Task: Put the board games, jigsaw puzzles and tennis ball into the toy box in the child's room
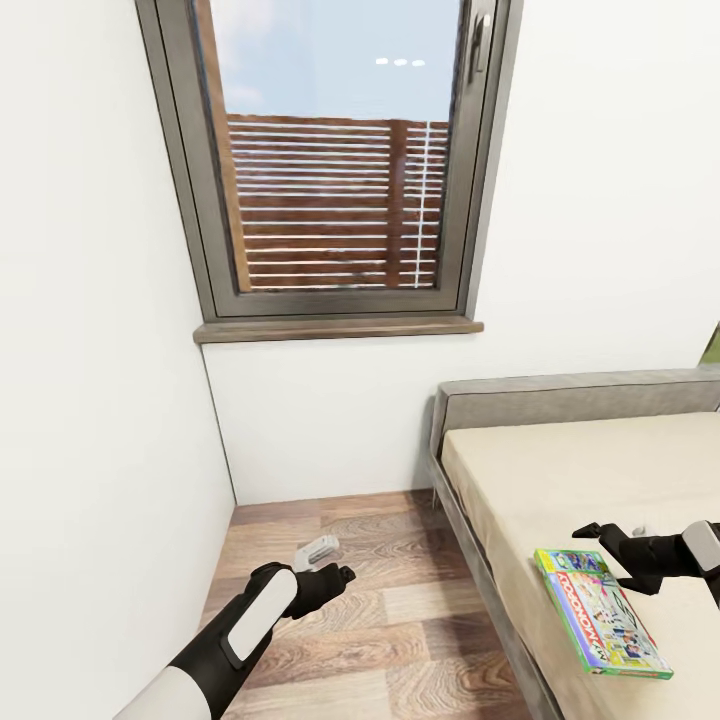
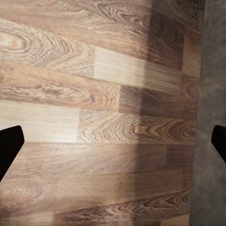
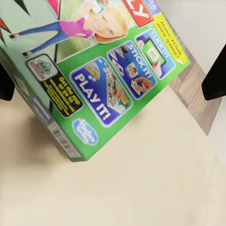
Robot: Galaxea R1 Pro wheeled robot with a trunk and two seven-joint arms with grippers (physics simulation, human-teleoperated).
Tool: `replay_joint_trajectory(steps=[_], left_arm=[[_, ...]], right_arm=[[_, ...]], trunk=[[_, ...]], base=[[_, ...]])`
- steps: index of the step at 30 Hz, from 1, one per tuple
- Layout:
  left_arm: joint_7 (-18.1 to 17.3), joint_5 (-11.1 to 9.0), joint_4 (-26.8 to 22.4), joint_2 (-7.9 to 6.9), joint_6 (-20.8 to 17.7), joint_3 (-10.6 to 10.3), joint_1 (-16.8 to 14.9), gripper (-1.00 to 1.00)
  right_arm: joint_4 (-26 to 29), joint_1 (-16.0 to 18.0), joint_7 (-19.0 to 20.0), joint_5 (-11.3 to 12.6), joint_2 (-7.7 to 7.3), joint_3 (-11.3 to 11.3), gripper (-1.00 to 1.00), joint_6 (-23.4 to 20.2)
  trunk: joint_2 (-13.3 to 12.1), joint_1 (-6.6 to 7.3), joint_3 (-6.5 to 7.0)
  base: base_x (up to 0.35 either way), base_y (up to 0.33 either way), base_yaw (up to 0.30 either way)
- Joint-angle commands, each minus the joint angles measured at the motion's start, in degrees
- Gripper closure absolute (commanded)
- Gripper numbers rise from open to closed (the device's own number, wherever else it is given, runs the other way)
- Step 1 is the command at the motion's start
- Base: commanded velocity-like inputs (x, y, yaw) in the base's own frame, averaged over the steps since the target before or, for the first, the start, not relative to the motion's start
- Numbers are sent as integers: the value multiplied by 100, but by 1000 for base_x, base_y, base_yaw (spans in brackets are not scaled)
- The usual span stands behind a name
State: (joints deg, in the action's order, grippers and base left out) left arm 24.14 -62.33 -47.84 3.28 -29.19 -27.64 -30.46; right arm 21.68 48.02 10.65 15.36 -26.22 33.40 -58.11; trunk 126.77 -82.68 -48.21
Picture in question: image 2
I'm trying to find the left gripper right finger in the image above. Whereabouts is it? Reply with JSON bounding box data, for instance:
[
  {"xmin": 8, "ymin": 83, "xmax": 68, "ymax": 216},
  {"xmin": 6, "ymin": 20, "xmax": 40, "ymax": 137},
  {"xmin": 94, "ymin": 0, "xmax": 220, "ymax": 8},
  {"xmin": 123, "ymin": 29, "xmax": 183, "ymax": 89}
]
[{"xmin": 211, "ymin": 125, "xmax": 226, "ymax": 163}]

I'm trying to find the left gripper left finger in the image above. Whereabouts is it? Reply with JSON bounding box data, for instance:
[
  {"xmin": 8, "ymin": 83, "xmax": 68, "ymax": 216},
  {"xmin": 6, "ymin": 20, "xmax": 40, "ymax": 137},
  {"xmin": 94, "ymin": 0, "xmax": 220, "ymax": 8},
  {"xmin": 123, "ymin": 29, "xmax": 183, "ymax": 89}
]
[{"xmin": 0, "ymin": 125, "xmax": 24, "ymax": 181}]

